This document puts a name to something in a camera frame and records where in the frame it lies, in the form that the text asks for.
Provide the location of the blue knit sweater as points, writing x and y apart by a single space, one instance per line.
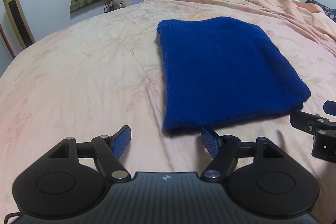
224 71

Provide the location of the pink floral bed sheet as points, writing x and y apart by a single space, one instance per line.
96 76

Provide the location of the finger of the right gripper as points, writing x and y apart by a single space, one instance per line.
329 107
312 124

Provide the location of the dark patterned clothes pile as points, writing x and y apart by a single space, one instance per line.
331 13

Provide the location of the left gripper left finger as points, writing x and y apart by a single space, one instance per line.
94 161

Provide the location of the gold tower air conditioner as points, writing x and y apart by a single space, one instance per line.
19 23

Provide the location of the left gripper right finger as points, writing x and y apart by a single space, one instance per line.
228 149

